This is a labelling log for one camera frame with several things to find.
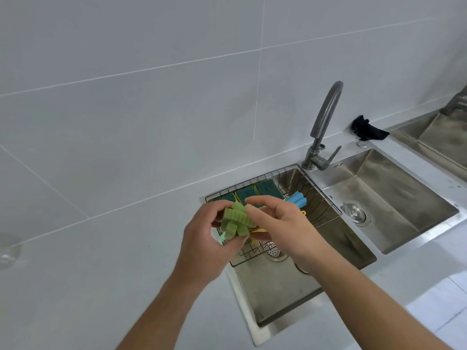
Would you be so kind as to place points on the person's left hand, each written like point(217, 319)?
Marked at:
point(199, 244)

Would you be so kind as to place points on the person's right hand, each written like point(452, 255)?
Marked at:
point(292, 233)

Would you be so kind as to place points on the person's left thumb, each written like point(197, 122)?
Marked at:
point(237, 246)

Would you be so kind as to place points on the person's right thumb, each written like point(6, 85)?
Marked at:
point(257, 221)

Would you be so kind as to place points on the green sponge brush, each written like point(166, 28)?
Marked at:
point(236, 222)

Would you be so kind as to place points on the person's left forearm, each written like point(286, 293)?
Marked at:
point(164, 313)

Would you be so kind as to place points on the person's right forearm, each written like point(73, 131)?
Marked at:
point(365, 309)

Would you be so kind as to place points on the green yellow scouring sponge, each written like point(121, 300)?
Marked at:
point(246, 193)
point(269, 187)
point(220, 197)

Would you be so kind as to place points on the metal drain strainer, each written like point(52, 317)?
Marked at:
point(274, 252)

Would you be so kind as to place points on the blue sponge brush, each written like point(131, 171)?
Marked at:
point(296, 199)

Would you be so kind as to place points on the metal drain stopper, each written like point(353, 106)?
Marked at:
point(354, 212)

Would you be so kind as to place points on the stainless steel faucet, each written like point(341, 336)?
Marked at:
point(323, 120)

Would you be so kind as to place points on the round metal sink cap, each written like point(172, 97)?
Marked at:
point(361, 144)

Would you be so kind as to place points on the stainless steel double sink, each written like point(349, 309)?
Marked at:
point(394, 200)

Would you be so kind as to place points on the black cloth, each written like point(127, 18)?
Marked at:
point(368, 128)

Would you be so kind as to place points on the grey cloth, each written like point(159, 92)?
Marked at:
point(456, 102)

